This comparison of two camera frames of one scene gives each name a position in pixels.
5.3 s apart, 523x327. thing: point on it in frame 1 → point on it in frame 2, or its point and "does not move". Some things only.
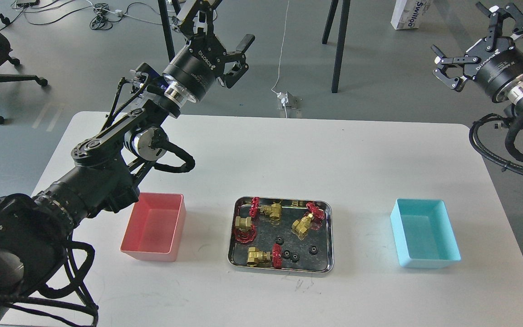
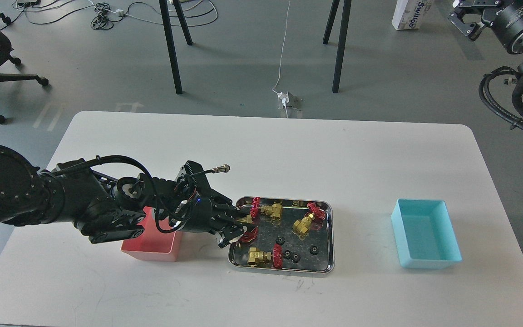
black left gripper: [194, 70] → [199, 209]
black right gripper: [495, 64] → [511, 18]
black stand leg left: [165, 18] does not move
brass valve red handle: [245, 236] does not move
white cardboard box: [409, 14] does not move
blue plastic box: [424, 234] does not move
